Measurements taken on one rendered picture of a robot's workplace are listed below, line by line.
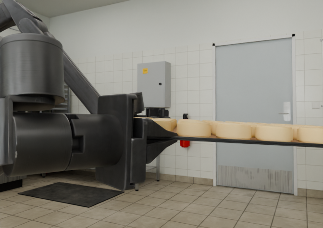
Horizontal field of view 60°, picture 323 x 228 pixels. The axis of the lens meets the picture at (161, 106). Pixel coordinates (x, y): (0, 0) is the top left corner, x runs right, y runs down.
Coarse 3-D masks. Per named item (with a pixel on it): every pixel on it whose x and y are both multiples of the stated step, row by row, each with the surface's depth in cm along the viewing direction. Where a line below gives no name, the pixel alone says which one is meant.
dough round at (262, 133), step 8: (256, 128) 40; (264, 128) 38; (272, 128) 37; (280, 128) 37; (288, 128) 38; (256, 136) 39; (264, 136) 38; (272, 136) 37; (280, 136) 37; (288, 136) 37
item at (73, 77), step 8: (24, 24) 78; (32, 24) 78; (24, 32) 79; (32, 32) 79; (40, 32) 79; (48, 32) 88; (64, 56) 83; (64, 64) 83; (72, 64) 84; (64, 72) 83; (72, 72) 83; (80, 72) 85; (64, 80) 84; (72, 80) 84; (80, 80) 84; (72, 88) 84; (80, 88) 84; (88, 88) 84; (80, 96) 84; (88, 96) 84; (96, 96) 84; (88, 104) 84; (96, 104) 84; (96, 112) 84
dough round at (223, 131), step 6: (216, 126) 40; (222, 126) 39; (228, 126) 38; (234, 126) 38; (240, 126) 38; (246, 126) 38; (216, 132) 40; (222, 132) 39; (228, 132) 38; (234, 132) 38; (240, 132) 38; (246, 132) 38; (222, 138) 39; (228, 138) 38; (234, 138) 38; (240, 138) 38; (246, 138) 38
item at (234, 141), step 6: (150, 138) 36; (156, 138) 36; (162, 138) 36; (168, 138) 36; (174, 138) 36; (180, 138) 36; (186, 138) 36; (192, 138) 36; (198, 138) 36; (204, 138) 36; (210, 138) 36; (216, 138) 36; (264, 144) 35; (270, 144) 35; (276, 144) 35; (282, 144) 35; (288, 144) 35; (294, 144) 35; (300, 144) 35; (306, 144) 35; (312, 144) 35; (318, 144) 35
